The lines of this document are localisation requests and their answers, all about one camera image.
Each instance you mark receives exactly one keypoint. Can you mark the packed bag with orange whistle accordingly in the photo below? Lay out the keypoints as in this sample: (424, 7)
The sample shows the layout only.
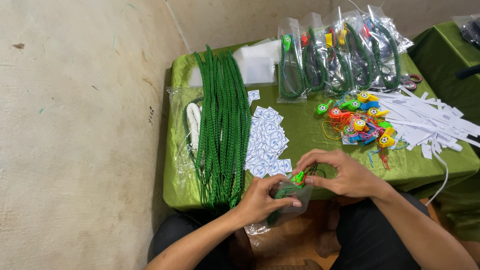
(314, 60)

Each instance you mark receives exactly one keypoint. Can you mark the black bar-shaped object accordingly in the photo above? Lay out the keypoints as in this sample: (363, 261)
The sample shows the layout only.
(468, 71)

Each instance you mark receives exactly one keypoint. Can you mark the packed bag with green whistle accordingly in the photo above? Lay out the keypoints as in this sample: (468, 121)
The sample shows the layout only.
(290, 71)

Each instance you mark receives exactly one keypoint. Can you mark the person's right hand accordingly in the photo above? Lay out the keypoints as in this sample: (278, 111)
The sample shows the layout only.
(348, 176)

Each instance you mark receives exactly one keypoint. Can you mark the person's left hand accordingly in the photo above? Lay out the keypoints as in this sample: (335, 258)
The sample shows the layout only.
(255, 202)

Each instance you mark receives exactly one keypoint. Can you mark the green-covered side table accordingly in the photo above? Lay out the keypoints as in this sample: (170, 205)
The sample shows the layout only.
(446, 52)

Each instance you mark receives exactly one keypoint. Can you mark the pile of round-print paper labels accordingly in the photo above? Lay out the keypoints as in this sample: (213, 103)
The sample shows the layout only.
(268, 140)

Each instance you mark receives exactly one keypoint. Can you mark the packed bag with yellow whistle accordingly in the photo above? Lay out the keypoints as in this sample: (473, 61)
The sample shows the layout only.
(360, 56)
(339, 69)

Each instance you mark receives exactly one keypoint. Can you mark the green plastic whistle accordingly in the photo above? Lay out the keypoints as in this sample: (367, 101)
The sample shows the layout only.
(299, 177)

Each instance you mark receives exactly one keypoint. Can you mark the clear plastic bag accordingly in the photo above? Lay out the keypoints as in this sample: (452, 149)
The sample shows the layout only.
(296, 202)

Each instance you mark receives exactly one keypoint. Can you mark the crumpled clear bag with items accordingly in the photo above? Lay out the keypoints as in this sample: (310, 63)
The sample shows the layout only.
(468, 28)

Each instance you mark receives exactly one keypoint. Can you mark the pile of white paper strips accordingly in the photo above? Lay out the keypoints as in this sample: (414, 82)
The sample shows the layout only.
(423, 120)

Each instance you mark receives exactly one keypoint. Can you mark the green satin tablecloth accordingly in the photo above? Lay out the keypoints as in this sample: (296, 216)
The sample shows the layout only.
(311, 127)

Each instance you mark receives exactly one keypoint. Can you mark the pile of colourful whistles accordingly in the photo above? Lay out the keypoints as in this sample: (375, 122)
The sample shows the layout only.
(360, 123)

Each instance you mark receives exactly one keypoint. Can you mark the stack of empty clear bags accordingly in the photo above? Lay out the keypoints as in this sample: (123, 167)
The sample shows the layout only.
(258, 63)

